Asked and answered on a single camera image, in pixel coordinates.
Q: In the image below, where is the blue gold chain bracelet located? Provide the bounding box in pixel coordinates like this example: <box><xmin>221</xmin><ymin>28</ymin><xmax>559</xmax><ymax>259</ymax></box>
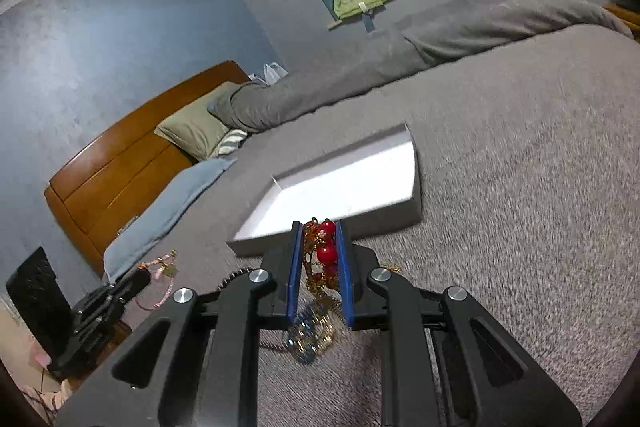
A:
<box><xmin>282</xmin><ymin>296</ymin><xmax>346</xmax><ymax>364</ymax></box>

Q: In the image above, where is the pink cord charm bracelet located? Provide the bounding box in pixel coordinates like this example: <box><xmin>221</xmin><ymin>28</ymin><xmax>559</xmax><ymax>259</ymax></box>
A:
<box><xmin>133</xmin><ymin>248</ymin><xmax>180</xmax><ymax>312</ymax></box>

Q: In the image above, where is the grey shallow cardboard box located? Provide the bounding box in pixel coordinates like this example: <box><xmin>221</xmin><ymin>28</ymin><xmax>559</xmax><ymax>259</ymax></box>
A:
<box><xmin>227</xmin><ymin>124</ymin><xmax>422</xmax><ymax>257</ymax></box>

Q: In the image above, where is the wooden headboard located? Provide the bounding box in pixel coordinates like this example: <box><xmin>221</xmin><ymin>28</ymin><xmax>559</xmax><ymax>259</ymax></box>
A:
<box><xmin>44</xmin><ymin>61</ymin><xmax>248</xmax><ymax>275</ymax></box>

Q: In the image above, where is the light blue blanket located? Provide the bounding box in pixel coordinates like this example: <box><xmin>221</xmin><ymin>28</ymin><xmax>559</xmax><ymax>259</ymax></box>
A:
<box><xmin>103</xmin><ymin>158</ymin><xmax>236</xmax><ymax>283</ymax></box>

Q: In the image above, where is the grey white striped pillow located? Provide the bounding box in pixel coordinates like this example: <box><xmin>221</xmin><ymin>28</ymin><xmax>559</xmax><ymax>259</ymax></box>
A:
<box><xmin>210</xmin><ymin>129</ymin><xmax>248</xmax><ymax>158</ymax></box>

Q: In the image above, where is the olive green pillow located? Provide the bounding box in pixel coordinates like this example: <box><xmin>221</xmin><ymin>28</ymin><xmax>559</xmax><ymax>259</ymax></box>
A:
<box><xmin>154</xmin><ymin>82</ymin><xmax>240</xmax><ymax>161</ymax></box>

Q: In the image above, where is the grey rolled duvet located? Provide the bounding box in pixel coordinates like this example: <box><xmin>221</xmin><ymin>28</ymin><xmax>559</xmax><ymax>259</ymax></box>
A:
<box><xmin>207</xmin><ymin>0</ymin><xmax>631</xmax><ymax>133</ymax></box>

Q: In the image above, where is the white plastic bag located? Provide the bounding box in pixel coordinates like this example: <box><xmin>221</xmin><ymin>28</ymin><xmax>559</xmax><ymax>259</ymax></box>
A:
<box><xmin>248</xmin><ymin>63</ymin><xmax>288</xmax><ymax>86</ymax></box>

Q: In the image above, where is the grey bed cover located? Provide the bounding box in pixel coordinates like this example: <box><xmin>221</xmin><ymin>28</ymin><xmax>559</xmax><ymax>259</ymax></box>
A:
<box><xmin>119</xmin><ymin>24</ymin><xmax>640</xmax><ymax>427</ymax></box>

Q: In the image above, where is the green cloth on sill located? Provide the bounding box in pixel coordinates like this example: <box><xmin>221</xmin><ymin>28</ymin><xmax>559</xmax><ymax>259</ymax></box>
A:
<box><xmin>333</xmin><ymin>0</ymin><xmax>385</xmax><ymax>20</ymax></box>

